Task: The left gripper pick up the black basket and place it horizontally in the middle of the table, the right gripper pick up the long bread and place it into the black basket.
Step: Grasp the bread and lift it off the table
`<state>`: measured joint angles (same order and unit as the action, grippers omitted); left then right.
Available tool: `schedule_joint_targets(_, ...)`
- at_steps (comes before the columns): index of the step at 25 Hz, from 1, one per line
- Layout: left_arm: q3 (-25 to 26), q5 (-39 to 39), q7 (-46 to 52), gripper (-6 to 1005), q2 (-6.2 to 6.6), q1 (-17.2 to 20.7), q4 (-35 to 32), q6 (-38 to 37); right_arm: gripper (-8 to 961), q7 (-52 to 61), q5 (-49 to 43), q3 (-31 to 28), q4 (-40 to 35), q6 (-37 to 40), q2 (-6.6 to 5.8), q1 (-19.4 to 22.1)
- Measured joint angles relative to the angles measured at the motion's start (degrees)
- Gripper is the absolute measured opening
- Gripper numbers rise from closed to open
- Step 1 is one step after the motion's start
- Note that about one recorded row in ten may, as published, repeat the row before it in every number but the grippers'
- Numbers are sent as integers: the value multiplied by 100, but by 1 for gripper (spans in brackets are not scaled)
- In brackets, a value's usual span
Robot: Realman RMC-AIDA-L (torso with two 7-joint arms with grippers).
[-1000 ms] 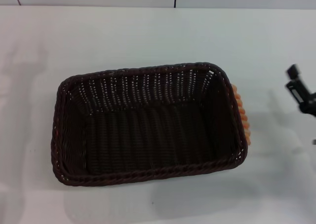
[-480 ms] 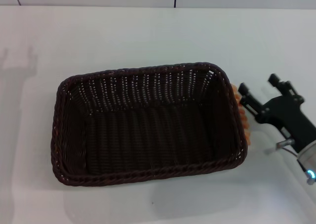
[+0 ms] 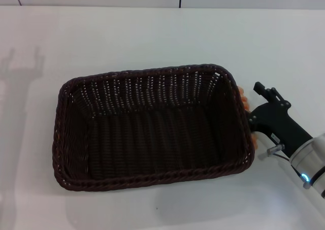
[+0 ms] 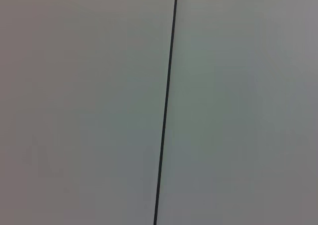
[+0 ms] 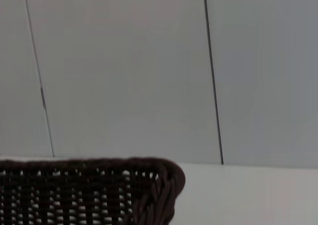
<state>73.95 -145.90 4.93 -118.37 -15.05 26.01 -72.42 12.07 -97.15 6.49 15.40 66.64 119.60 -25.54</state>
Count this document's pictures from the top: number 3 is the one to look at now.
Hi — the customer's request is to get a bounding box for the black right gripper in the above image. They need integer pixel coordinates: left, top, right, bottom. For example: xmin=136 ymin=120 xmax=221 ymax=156
xmin=246 ymin=81 xmax=314 ymax=156

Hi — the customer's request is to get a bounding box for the orange striped bread roll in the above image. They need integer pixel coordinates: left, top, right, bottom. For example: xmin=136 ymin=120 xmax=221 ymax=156
xmin=237 ymin=85 xmax=260 ymax=151

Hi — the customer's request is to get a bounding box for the dark brown woven basket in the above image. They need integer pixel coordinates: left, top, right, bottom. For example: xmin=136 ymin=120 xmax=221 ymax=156
xmin=52 ymin=63 xmax=255 ymax=192

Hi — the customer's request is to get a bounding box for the silver metal connector plug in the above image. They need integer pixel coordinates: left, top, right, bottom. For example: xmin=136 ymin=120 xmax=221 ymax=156
xmin=258 ymin=143 xmax=285 ymax=160

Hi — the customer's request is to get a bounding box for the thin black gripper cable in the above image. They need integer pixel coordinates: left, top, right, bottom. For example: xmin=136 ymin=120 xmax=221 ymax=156
xmin=275 ymin=153 xmax=305 ymax=180

